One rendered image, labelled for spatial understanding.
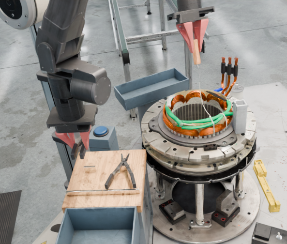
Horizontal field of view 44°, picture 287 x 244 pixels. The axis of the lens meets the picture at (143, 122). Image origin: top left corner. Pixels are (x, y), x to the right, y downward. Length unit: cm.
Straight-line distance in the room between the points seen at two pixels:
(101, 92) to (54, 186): 188
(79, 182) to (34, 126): 225
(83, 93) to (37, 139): 232
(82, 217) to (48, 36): 43
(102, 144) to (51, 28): 52
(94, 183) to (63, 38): 40
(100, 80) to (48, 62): 10
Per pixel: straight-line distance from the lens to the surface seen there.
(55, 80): 72
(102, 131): 111
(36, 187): 257
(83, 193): 89
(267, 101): 169
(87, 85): 68
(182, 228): 113
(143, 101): 123
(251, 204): 120
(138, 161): 95
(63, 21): 65
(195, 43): 90
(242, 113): 94
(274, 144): 145
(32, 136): 305
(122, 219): 88
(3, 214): 247
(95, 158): 98
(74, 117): 76
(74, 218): 90
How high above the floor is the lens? 170
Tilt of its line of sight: 36 degrees down
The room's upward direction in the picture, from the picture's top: 8 degrees counter-clockwise
